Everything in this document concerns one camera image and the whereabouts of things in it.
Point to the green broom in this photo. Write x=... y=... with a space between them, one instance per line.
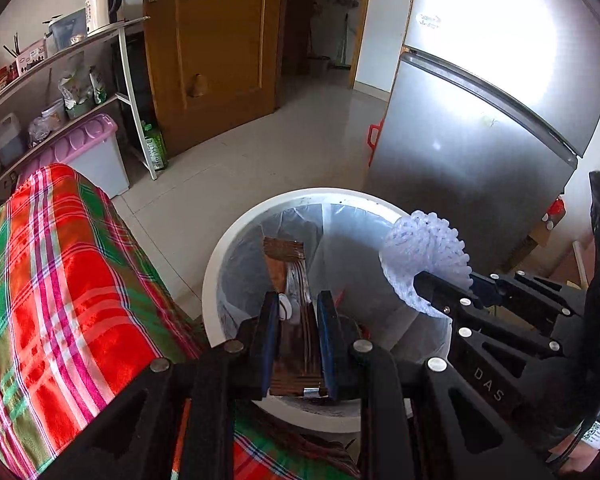
x=341 y=55

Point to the silver refrigerator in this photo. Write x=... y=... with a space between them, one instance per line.
x=455 y=135

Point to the green plastic bottle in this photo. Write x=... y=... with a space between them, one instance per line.
x=156 y=150

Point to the red jars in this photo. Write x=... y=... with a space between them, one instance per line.
x=2 y=77

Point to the brown cardboard box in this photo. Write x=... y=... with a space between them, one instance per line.
x=565 y=255

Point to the cone-shaped white foam fruit net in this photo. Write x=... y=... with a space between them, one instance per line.
x=420 y=245

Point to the white plastic tub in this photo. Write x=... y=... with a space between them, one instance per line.
x=54 y=112

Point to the red and white object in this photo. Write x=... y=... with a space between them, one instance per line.
x=554 y=212

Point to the white jug of dark liquid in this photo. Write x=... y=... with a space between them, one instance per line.
x=7 y=142

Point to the white electric kettle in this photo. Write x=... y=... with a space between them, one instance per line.
x=102 y=2

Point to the plastic bags of groceries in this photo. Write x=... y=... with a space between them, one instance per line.
x=80 y=92

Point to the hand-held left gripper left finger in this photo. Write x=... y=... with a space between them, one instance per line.
x=269 y=340

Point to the grey metal shelf rack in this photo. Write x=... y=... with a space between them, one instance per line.
x=139 y=110

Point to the pink chopstick box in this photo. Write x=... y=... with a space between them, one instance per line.
x=32 y=59

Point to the brown striped packet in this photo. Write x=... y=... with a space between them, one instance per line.
x=300 y=360

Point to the wooden door frame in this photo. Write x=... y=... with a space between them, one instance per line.
x=362 y=25

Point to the small brown door ornament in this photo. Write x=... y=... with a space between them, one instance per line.
x=196 y=86

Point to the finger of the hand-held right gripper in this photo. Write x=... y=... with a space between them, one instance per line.
x=510 y=287
x=440 y=292

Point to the clear plastic bin liner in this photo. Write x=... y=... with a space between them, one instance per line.
x=350 y=240

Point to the person's right hand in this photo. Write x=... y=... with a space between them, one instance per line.
x=577 y=460

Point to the storage box with pink lid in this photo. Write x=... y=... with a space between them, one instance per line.
x=80 y=145

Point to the white round trash bin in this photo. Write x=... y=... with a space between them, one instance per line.
x=320 y=415

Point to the clear bag of small items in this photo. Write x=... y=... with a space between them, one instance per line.
x=40 y=132

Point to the wooden door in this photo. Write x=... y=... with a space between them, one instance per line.
x=220 y=60

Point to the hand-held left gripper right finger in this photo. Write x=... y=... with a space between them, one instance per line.
x=327 y=345

